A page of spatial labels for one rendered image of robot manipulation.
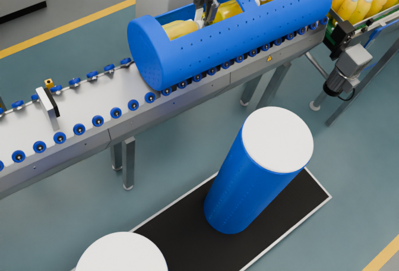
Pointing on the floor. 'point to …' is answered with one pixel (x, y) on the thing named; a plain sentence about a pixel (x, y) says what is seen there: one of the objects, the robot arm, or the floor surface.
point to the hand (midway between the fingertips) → (201, 19)
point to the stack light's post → (365, 82)
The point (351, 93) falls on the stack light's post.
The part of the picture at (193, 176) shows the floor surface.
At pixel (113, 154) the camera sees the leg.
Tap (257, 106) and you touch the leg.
